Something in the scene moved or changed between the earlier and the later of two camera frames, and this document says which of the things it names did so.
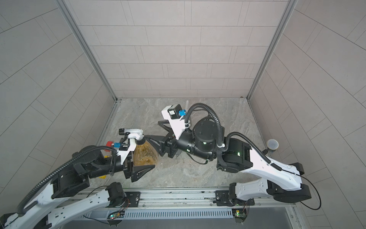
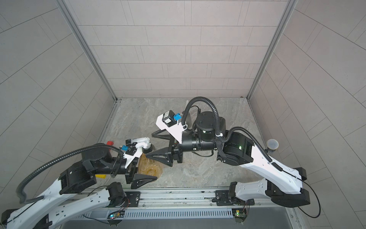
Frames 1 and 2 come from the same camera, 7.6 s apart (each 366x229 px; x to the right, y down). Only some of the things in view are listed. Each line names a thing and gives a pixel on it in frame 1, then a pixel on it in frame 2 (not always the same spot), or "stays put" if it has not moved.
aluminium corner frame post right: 273,44 stays put
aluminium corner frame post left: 74,24 stays put
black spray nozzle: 126,132 -> 144,142
